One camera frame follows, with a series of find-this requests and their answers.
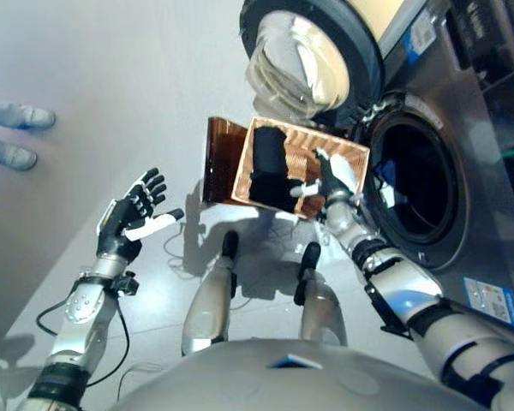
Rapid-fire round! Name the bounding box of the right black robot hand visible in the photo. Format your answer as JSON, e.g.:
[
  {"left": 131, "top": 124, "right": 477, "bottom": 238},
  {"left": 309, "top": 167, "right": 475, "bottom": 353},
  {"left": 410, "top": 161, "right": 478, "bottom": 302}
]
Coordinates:
[{"left": 290, "top": 148, "right": 361, "bottom": 202}]

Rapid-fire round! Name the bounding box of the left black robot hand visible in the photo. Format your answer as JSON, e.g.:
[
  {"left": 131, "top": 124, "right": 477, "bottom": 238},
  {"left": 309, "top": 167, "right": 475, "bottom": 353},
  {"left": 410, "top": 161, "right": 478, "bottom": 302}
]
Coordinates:
[{"left": 94, "top": 167, "right": 185, "bottom": 262}]

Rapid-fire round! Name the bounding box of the black garment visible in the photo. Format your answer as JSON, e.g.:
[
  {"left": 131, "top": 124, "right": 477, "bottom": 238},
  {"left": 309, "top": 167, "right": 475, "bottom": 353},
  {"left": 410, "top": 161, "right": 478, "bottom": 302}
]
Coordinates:
[{"left": 248, "top": 125, "right": 304, "bottom": 214}]

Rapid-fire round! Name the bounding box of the grey front-load washing machine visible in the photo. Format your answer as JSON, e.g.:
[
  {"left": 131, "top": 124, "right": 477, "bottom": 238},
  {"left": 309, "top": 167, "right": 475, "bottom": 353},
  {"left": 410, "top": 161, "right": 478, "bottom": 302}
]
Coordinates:
[{"left": 350, "top": 0, "right": 514, "bottom": 331}]

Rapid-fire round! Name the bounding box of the round washing machine door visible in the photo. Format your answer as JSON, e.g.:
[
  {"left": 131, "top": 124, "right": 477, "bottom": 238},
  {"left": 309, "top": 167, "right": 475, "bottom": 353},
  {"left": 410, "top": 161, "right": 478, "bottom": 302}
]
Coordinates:
[{"left": 238, "top": 0, "right": 386, "bottom": 129}]

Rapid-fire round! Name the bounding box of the woven wicker laundry basket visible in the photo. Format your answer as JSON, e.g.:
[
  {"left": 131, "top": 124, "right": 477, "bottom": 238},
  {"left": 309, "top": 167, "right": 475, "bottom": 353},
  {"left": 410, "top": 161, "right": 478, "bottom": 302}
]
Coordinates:
[{"left": 230, "top": 116, "right": 372, "bottom": 220}]

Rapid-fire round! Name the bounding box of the brown acrylic stool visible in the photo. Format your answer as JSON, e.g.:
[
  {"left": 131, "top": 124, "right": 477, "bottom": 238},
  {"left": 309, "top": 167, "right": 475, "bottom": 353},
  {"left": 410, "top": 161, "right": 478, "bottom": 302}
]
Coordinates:
[{"left": 203, "top": 116, "right": 250, "bottom": 206}]

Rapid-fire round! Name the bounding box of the left silver robot leg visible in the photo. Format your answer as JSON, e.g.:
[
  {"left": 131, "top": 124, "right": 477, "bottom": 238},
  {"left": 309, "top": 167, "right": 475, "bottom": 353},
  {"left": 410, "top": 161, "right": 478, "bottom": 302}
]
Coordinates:
[{"left": 180, "top": 229, "right": 241, "bottom": 356}]

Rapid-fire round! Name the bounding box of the silver robot leg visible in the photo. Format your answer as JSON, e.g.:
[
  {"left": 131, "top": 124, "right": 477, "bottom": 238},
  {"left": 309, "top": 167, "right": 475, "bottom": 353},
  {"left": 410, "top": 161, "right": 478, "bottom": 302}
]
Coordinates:
[
  {"left": 180, "top": 229, "right": 241, "bottom": 356},
  {"left": 293, "top": 241, "right": 349, "bottom": 348}
]

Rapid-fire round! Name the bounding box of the right silver robot leg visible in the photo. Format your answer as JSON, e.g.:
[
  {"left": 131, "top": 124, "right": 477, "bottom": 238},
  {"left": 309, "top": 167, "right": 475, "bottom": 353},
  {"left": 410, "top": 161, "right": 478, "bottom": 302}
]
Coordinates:
[{"left": 293, "top": 241, "right": 349, "bottom": 348}]

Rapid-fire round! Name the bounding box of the white sneaker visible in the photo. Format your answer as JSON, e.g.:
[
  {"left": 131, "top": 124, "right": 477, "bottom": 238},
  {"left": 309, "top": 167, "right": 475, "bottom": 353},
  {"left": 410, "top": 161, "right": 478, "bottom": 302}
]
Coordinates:
[
  {"left": 0, "top": 96, "right": 57, "bottom": 132},
  {"left": 0, "top": 135, "right": 39, "bottom": 172}
]

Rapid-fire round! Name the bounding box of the blue energy label sticker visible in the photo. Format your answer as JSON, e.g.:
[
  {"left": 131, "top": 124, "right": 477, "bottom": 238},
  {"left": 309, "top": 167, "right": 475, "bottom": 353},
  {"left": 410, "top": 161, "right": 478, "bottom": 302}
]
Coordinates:
[{"left": 404, "top": 16, "right": 437, "bottom": 55}]

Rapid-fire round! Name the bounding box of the blue white instruction sticker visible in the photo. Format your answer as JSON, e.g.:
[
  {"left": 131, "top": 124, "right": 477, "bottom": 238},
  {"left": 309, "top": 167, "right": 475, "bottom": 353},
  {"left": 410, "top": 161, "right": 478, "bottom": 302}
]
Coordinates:
[{"left": 461, "top": 276, "right": 514, "bottom": 331}]

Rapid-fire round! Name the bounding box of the silver robot torso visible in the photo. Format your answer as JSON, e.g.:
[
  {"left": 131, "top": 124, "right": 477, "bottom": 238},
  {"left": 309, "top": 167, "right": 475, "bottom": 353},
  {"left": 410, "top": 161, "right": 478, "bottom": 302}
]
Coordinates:
[{"left": 106, "top": 337, "right": 489, "bottom": 411}]

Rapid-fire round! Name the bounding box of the white appliance platform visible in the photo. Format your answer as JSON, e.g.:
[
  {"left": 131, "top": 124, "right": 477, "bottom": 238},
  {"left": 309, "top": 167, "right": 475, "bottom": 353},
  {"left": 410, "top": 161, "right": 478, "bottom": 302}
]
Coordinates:
[{"left": 436, "top": 295, "right": 514, "bottom": 356}]

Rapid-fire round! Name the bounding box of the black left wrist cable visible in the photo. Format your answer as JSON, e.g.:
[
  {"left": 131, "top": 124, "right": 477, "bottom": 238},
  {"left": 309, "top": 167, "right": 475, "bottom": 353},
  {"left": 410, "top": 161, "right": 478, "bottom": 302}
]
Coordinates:
[{"left": 36, "top": 295, "right": 132, "bottom": 389}]

